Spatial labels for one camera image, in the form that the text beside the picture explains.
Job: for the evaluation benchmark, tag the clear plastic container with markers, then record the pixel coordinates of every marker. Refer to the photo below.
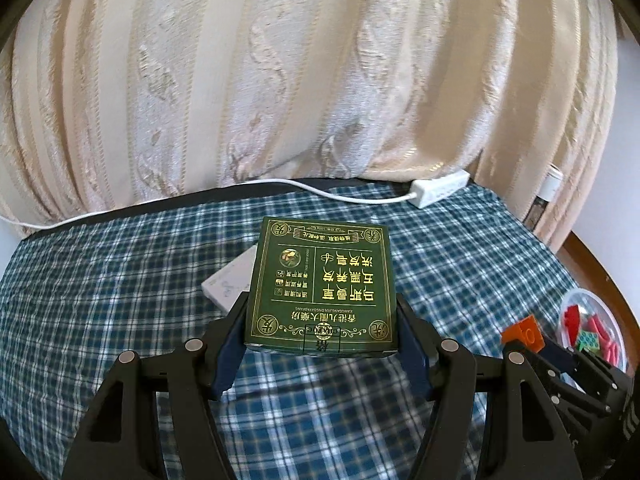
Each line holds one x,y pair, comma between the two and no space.
575,302

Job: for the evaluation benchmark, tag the cream patterned curtain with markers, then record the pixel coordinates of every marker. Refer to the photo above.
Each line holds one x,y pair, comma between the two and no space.
250,60

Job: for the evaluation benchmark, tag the blue plaid tablecloth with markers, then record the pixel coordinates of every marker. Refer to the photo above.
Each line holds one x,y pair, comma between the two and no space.
125,270

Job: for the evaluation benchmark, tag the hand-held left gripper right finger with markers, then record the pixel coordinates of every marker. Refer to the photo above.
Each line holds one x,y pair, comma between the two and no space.
417,360

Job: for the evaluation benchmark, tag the white plastic device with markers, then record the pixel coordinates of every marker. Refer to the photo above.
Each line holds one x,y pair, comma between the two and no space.
545,190

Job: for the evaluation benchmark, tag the orange toy brick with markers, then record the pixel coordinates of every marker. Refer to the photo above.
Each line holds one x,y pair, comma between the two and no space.
525,332

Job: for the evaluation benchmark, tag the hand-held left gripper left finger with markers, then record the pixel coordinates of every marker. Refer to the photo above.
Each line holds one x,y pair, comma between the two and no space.
227,355

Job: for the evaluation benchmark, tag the white power strip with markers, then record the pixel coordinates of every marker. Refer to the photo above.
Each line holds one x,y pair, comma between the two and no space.
440,187

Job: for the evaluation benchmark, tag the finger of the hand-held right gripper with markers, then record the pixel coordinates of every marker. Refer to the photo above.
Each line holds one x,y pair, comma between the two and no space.
560,360
585,427

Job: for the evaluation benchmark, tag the white cardboard box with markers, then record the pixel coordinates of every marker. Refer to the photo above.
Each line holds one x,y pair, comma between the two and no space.
232,280

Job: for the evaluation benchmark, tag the green box with gold print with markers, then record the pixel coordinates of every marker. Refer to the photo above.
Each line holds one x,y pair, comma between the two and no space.
320,290

